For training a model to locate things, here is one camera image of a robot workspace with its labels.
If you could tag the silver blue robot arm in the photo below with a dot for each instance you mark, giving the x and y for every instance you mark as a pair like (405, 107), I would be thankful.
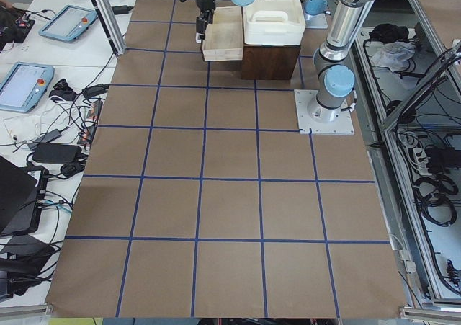
(336, 81)

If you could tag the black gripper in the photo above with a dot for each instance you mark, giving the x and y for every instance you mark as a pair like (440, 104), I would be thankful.
(205, 3)

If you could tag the second blue robot base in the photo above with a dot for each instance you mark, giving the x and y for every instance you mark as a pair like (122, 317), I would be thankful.
(314, 13)

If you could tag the white plastic tray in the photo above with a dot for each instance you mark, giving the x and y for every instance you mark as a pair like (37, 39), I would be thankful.
(273, 23)

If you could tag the black laptop computer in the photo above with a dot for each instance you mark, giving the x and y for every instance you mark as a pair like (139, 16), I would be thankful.
(21, 190)

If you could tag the blue teach pendant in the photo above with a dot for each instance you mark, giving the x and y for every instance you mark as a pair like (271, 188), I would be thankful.
(24, 86)
(69, 23)

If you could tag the blue teach pendant near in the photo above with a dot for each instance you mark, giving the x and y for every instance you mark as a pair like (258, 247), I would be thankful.
(24, 86)

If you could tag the black power adapter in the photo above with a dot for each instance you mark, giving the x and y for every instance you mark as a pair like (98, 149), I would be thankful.
(52, 153)

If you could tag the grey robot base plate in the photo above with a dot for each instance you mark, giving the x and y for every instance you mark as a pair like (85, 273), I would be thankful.
(312, 118)

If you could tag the light wooden drawer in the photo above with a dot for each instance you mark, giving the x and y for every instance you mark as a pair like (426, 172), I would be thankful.
(224, 37)

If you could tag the crumpled white cloth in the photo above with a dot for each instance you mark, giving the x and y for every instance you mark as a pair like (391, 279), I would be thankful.
(394, 56)

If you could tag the dark brown wooden cabinet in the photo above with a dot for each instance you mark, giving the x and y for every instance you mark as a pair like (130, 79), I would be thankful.
(269, 62)

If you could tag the aluminium frame post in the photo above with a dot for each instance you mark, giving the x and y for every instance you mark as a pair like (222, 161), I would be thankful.
(110, 26)

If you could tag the blue teach pendant far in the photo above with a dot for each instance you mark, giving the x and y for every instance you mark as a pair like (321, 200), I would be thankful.
(69, 23)

